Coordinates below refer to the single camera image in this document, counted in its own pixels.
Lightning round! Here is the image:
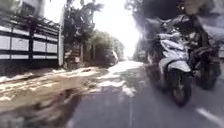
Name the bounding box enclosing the dark parked car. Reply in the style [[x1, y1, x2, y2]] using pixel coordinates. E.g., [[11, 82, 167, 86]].
[[89, 49, 120, 68]]

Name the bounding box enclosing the white panel fence dark frame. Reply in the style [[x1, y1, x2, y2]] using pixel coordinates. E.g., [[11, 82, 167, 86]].
[[0, 9, 61, 69]]

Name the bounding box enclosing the brown dirt pile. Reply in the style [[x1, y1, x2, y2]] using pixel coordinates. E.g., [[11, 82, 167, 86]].
[[0, 65, 136, 128]]

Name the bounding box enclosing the row of trees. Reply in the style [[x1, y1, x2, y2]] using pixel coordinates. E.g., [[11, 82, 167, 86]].
[[63, 0, 126, 68]]

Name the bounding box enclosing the white pole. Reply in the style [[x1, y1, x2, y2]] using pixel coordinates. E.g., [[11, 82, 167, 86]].
[[58, 6, 66, 68]]

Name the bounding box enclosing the white scooter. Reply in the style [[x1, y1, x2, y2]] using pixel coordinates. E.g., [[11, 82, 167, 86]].
[[146, 18, 194, 108]]

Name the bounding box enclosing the dark motorcycle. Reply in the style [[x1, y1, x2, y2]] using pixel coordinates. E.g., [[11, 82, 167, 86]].
[[184, 19, 223, 91]]

